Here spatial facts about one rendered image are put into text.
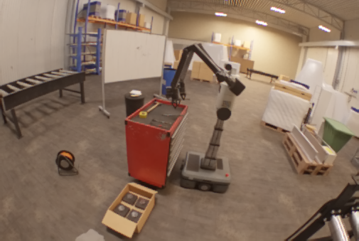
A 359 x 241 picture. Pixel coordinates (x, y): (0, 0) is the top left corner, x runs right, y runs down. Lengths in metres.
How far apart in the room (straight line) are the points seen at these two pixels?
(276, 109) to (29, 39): 10.21
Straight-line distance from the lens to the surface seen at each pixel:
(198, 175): 1.97
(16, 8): 8.82
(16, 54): 8.65
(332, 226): 1.39
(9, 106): 3.48
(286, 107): 4.44
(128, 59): 3.83
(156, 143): 1.49
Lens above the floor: 1.65
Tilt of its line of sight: 21 degrees down
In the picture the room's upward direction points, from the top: 8 degrees clockwise
